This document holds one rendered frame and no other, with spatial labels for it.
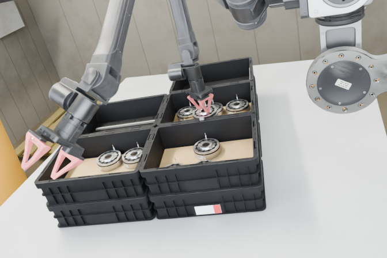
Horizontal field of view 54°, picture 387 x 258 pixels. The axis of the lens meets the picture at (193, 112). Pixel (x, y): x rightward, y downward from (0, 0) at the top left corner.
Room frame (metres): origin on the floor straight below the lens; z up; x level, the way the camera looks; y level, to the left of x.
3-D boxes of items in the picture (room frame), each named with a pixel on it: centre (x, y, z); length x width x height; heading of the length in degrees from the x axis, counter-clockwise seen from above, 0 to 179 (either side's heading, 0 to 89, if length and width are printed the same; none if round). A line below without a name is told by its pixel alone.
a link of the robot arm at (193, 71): (1.38, -0.03, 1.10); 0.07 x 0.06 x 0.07; 68
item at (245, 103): (1.48, -0.20, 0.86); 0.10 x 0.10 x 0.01
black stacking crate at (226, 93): (1.44, -0.07, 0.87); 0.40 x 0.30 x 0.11; 77
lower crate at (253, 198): (1.15, 0.00, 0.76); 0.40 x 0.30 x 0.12; 77
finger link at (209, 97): (1.37, -0.05, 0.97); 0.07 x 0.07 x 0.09; 31
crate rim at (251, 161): (1.15, 0.00, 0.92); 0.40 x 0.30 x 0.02; 77
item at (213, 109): (1.38, -0.05, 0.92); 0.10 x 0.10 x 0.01
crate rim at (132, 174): (1.24, 0.39, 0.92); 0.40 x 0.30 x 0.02; 77
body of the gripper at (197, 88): (1.38, -0.04, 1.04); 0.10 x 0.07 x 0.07; 31
